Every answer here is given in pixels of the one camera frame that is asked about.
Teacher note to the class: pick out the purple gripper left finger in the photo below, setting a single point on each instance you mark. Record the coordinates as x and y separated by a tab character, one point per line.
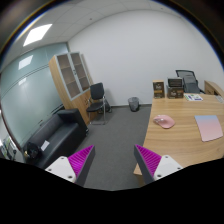
74	168

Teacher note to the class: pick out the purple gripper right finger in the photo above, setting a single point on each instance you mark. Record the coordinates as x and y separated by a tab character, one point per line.
154	166

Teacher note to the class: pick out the pink computer mouse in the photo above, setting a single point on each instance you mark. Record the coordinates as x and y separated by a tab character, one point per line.
164	121

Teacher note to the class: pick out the pink blue mouse pad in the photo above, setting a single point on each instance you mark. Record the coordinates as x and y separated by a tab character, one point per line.
209	127

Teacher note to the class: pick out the black leather sofa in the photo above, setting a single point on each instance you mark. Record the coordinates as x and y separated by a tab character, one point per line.
65	130

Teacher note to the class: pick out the black visitor chair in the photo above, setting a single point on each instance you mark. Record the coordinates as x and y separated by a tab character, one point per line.
97	98

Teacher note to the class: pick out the black mesh waste bin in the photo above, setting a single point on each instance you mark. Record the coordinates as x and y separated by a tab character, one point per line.
134	104

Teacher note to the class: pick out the brown box right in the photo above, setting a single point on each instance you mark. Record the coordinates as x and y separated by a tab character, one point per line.
175	92

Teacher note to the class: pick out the brown box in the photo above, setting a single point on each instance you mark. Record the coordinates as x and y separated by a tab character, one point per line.
158	88
175	92

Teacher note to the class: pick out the colourful booklet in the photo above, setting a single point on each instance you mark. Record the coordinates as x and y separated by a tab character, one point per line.
193	97

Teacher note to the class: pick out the brown box left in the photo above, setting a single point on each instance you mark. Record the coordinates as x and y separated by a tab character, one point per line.
158	88

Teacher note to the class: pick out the black device on box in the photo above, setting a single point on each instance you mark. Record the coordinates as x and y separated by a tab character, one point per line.
175	82

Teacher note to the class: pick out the grey mesh office chair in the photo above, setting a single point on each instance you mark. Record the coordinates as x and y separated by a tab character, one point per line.
190	83

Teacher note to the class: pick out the wooden glass-door cabinet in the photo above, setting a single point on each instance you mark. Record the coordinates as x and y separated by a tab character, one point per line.
71	81

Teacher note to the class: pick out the wooden side cabinet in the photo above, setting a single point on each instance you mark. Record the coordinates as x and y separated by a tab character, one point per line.
213	89

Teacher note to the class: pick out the ceiling light panel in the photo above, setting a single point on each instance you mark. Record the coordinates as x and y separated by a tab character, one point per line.
36	34

